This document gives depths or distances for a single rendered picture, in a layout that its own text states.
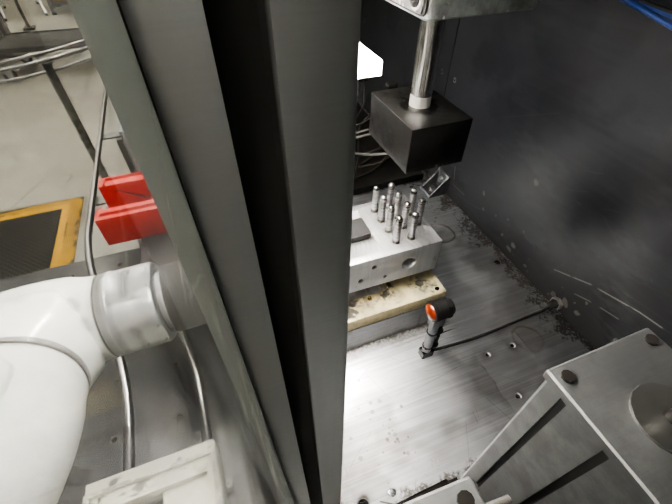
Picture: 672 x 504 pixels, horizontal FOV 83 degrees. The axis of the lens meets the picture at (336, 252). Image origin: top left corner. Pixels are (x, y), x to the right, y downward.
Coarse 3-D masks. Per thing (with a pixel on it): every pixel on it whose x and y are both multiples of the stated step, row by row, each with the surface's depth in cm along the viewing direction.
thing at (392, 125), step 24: (432, 24) 30; (432, 48) 31; (432, 72) 33; (384, 96) 37; (408, 96) 37; (432, 96) 37; (384, 120) 37; (408, 120) 34; (432, 120) 34; (456, 120) 34; (384, 144) 38; (408, 144) 33; (432, 144) 34; (456, 144) 35; (408, 168) 35
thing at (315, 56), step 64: (128, 0) 5; (192, 0) 6; (256, 0) 7; (320, 0) 6; (192, 64) 6; (256, 64) 8; (320, 64) 7; (192, 128) 7; (256, 128) 9; (320, 128) 8; (192, 192) 8; (256, 192) 10; (320, 192) 9; (256, 256) 10; (320, 256) 11; (256, 320) 12; (320, 320) 13; (256, 384) 14; (320, 384) 16; (320, 448) 22
